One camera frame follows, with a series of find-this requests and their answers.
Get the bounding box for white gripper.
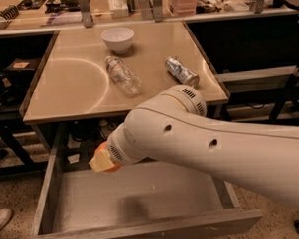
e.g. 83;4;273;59
89;123;146;172

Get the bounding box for orange fruit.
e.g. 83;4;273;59
92;142;121;172

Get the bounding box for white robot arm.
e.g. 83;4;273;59
89;85;299;210

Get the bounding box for grey wooden open drawer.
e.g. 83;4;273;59
30;124;262;239

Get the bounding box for clear plastic water bottle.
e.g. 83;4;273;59
105;56;142;96

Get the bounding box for grey wooden cabinet table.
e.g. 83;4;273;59
16;18;233;156

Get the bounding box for white shoe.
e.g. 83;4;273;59
0;209;13;231

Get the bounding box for silver crushed soda can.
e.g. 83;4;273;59
165;57;200;88

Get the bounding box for white ceramic bowl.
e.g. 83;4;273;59
101;27;135;54

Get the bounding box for black box with label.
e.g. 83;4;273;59
3;58;40;78

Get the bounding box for white tissue box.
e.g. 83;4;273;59
108;0;129;19

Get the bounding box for pink stacked containers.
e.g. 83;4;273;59
168;0;198;16

